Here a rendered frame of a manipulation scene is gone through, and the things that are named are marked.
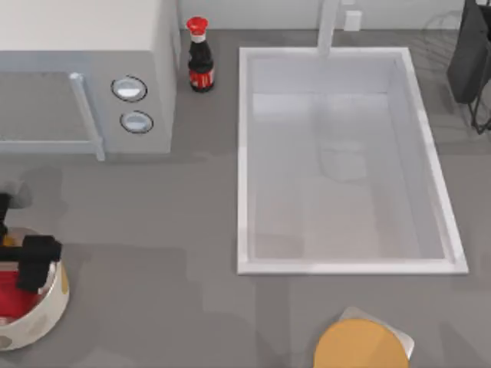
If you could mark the large round microwave knob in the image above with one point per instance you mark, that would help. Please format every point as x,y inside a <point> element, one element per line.
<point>129,89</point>

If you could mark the pale microwave oven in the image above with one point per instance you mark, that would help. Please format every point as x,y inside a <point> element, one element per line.
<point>126,34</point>

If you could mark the tall white tap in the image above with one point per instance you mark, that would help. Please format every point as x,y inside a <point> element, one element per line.
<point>328,27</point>

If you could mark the orange round lid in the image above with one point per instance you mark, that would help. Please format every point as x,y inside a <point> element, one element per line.
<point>358,345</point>

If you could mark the white spotted bowl, red inside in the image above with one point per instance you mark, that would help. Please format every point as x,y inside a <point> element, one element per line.
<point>42,318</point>

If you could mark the small round microwave knob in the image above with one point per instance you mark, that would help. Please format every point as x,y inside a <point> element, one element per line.
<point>136,122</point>

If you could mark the white wall socket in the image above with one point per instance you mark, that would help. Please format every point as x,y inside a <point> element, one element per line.
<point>353,20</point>

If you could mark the white sink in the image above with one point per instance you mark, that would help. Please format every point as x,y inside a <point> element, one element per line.
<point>345,172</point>

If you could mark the dark bottle with red cap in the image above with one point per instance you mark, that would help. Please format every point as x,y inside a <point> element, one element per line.
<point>200,65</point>

